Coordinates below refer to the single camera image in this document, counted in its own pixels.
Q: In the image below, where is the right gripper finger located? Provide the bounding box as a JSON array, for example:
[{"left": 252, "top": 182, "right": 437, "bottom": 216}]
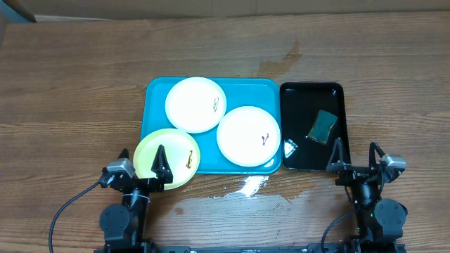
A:
[
  {"left": 326, "top": 138, "right": 345, "bottom": 172},
  {"left": 368, "top": 141, "right": 385, "bottom": 167}
]

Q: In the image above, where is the green yellow sponge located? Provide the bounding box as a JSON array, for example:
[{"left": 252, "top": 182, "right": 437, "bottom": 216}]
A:
[{"left": 307, "top": 110, "right": 338, "bottom": 145}]

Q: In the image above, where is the white plate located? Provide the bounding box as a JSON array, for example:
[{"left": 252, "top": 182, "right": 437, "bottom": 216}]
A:
[
  {"left": 165, "top": 77, "right": 227, "bottom": 134},
  {"left": 217, "top": 106, "right": 281, "bottom": 167}
]

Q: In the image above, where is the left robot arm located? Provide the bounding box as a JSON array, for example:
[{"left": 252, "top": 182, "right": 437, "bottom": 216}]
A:
[{"left": 98, "top": 145, "right": 173, "bottom": 253}]

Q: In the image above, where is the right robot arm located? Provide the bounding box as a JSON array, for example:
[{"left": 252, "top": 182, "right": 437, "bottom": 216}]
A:
[{"left": 320, "top": 138, "right": 408, "bottom": 252}]

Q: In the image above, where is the black plastic tray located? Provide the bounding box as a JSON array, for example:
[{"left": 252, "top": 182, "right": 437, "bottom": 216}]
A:
[{"left": 280, "top": 82, "right": 351, "bottom": 171}]

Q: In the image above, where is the teal plastic tray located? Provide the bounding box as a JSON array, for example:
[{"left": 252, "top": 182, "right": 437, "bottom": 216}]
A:
[{"left": 141, "top": 77, "right": 283, "bottom": 175}]

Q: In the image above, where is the yellow-green plate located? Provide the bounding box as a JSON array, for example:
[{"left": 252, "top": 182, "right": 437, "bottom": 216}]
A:
[{"left": 133, "top": 129, "right": 200, "bottom": 190}]

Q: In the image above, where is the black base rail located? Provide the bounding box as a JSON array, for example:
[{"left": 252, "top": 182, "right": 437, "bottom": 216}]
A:
[{"left": 94, "top": 242, "right": 407, "bottom": 253}]

